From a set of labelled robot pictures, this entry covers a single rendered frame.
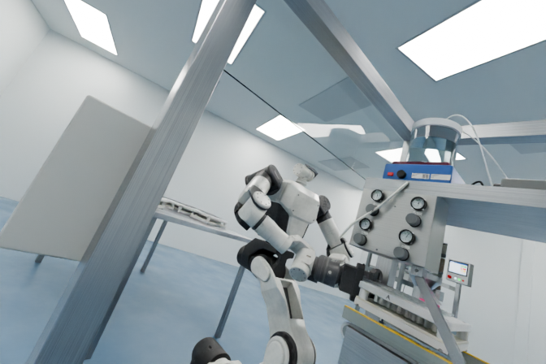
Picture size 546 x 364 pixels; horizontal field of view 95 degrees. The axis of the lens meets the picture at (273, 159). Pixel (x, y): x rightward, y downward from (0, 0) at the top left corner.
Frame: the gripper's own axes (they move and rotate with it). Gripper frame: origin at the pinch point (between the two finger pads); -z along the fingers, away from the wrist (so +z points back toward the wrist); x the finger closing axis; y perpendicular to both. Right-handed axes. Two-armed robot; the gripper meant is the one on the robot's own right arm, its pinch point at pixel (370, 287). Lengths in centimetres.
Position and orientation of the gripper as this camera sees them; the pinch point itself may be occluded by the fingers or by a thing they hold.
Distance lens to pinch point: 97.5
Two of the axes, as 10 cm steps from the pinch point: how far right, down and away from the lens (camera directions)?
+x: -3.3, 9.0, -2.8
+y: -2.3, -3.6, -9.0
